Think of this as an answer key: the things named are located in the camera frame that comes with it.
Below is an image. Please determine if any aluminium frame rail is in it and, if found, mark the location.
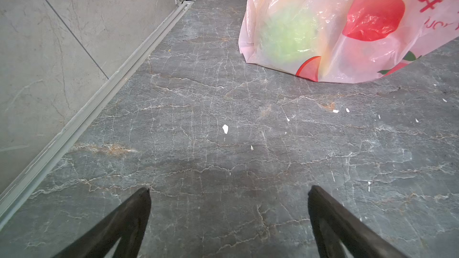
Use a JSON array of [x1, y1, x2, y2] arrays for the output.
[[1, 0, 186, 225]]

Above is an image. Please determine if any pink printed plastic bag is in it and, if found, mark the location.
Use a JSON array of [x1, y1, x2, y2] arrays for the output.
[[239, 0, 459, 84]]

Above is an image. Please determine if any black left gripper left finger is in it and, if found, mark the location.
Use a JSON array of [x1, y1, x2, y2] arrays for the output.
[[55, 188, 151, 258]]

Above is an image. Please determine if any green fake fruit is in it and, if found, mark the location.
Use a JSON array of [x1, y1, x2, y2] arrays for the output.
[[258, 5, 319, 65]]

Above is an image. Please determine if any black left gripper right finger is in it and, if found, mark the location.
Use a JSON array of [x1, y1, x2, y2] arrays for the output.
[[308, 185, 406, 258]]

